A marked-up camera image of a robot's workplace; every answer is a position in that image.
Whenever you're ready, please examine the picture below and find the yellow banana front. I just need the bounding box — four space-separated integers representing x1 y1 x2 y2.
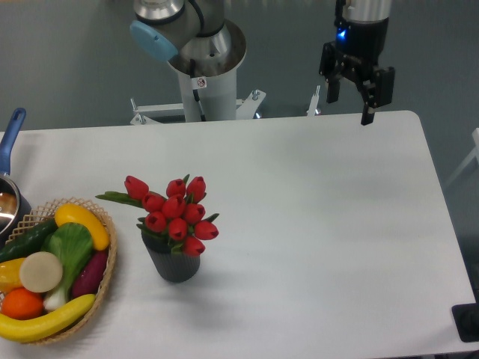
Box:
1 294 96 343

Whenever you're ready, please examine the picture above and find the green cucumber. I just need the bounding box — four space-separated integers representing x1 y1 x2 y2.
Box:
1 218 58 263

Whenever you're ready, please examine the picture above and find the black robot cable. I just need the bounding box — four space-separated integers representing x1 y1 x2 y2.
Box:
189 59 207 122

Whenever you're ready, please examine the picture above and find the green bok choy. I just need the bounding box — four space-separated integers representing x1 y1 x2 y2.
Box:
42 222 93 312

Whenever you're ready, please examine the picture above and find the yellow pepper left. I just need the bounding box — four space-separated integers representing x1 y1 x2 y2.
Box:
0 257 25 293

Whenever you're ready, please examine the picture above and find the white furniture leg right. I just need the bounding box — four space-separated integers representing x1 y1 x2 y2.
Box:
445 128 478 188

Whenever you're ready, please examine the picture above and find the orange fruit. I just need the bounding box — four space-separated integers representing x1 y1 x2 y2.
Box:
1 288 43 320

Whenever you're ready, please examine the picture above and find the white metal base frame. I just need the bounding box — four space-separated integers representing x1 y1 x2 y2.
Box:
129 85 321 126

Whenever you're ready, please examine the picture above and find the purple sweet potato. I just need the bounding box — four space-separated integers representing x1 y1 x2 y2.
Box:
70 251 108 298

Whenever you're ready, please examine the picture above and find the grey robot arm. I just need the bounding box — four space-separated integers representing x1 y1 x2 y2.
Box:
129 1 395 126

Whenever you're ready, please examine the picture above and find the red tulip bouquet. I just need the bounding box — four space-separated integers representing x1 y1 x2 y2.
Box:
97 176 219 257

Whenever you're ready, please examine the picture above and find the woven wicker basket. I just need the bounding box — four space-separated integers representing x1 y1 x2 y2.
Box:
1 197 118 345

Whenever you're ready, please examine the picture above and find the beige round slice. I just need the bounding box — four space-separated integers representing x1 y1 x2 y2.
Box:
19 251 63 293

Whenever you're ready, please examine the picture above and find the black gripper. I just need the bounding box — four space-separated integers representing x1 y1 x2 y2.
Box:
319 18 395 125

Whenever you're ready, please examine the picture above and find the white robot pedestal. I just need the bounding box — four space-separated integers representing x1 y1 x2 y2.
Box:
176 70 237 122

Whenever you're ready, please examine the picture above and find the black device table corner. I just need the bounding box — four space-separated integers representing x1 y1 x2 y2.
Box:
451 303 478 343

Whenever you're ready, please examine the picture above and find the blue handled saucepan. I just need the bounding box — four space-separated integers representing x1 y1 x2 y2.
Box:
1 108 31 248

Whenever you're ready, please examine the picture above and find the dark grey ribbed vase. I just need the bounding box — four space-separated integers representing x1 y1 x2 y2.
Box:
141 233 201 283

